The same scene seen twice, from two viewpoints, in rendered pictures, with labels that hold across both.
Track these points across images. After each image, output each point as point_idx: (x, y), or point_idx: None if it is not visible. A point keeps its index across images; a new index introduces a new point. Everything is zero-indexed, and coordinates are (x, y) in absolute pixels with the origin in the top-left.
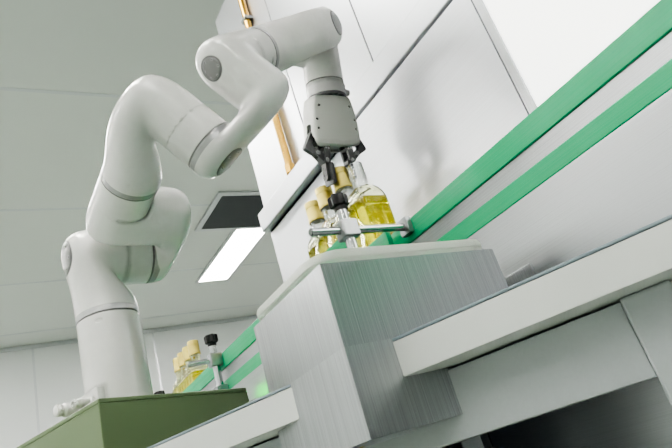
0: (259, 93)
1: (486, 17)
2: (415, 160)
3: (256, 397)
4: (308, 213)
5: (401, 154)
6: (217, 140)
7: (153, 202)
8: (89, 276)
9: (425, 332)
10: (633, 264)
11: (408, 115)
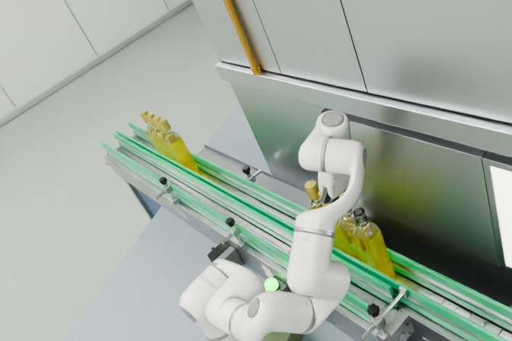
0: (337, 302)
1: (491, 188)
2: (396, 185)
3: (282, 280)
4: (308, 194)
5: (385, 172)
6: (313, 329)
7: None
8: (211, 326)
9: None
10: None
11: (398, 163)
